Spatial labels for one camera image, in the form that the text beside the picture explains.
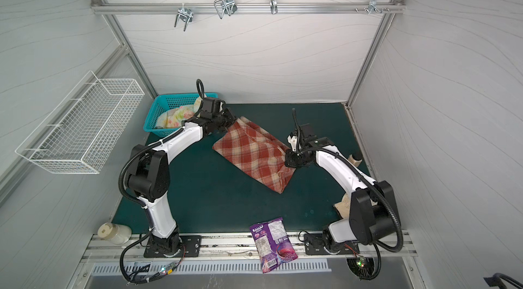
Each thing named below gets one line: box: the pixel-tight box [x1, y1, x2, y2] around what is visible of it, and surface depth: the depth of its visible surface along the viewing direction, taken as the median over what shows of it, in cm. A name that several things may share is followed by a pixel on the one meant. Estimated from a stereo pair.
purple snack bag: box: [249, 217, 299, 274], surface depth 74 cm
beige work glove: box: [333, 192, 351, 219], surface depth 84 cm
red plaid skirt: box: [212, 115, 297, 195], surface depth 95 cm
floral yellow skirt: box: [155, 96, 204, 129], surface depth 110 cm
